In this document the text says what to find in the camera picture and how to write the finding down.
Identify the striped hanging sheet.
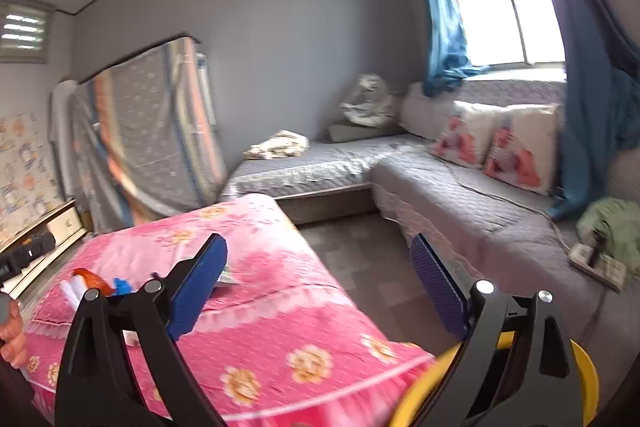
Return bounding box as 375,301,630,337
70,37,228,233

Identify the orange tangerine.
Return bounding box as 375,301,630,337
72,268,116,295

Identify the plush toy in plastic bag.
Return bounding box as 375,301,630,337
339,73,401,126

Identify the small window with blinds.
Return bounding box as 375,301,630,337
0,0,56,64

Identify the thin cable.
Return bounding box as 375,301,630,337
452,179,573,253

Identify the white low cabinet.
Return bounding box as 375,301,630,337
0,199,93,303

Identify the blue curtain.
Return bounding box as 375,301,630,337
397,0,488,98
515,0,640,220

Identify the person's left forearm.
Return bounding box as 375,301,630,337
0,359,53,427

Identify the grey flat cushion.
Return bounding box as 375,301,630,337
327,121,406,144

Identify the yellow bin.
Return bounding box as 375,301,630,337
387,332,600,427

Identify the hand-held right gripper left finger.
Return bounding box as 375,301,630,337
54,233,230,427

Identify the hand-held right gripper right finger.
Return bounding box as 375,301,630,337
409,233,587,427

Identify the white hanging cloth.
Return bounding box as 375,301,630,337
50,79,81,202

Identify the pink floral blanket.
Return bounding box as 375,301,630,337
22,193,436,427

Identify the baby print pillow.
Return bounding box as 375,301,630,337
484,103,561,196
430,101,506,168

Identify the cartoon wall poster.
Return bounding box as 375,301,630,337
0,113,66,248

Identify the beige crumpled cloth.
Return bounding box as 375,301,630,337
243,130,309,159

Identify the grey quilted corner sofa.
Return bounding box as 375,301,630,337
220,77,640,413

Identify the person's left hand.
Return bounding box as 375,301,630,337
0,302,28,369

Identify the grey pillow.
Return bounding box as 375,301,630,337
400,82,466,140

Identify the white power strip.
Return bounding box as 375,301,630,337
568,243,627,292

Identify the green cloth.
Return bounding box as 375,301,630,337
576,197,640,280

